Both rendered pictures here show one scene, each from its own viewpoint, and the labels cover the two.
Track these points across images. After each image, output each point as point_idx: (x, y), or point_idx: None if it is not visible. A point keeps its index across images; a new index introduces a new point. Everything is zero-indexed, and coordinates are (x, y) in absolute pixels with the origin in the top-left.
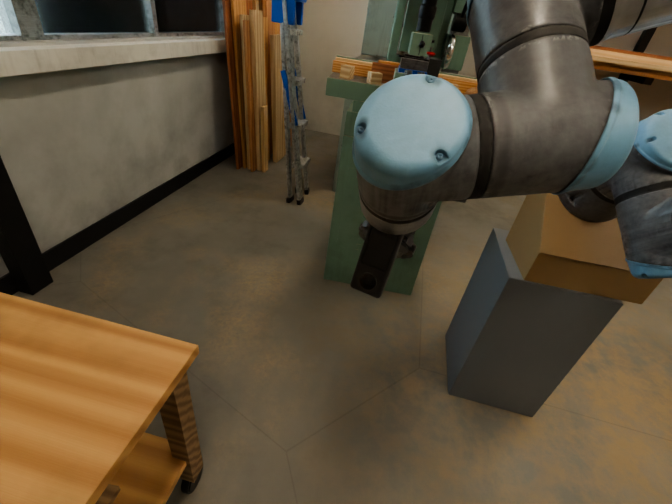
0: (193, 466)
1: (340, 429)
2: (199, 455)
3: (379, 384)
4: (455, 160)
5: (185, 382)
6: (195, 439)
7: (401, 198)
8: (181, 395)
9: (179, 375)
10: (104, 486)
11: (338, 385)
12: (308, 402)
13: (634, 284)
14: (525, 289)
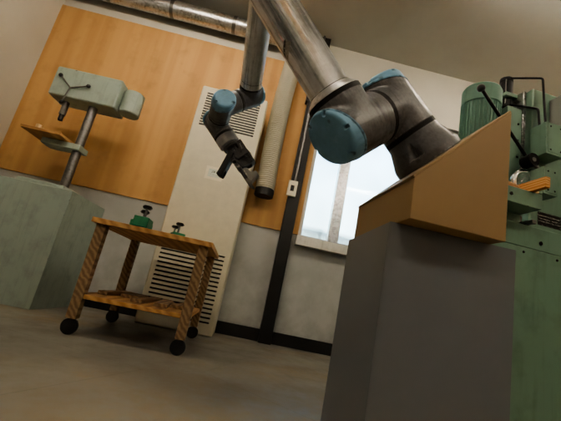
0: (180, 323)
1: (230, 387)
2: (186, 324)
3: (290, 407)
4: (205, 114)
5: (202, 260)
6: (190, 306)
7: (207, 128)
8: (198, 262)
9: (199, 241)
10: (160, 235)
11: (270, 392)
12: (245, 381)
13: (400, 198)
14: (353, 246)
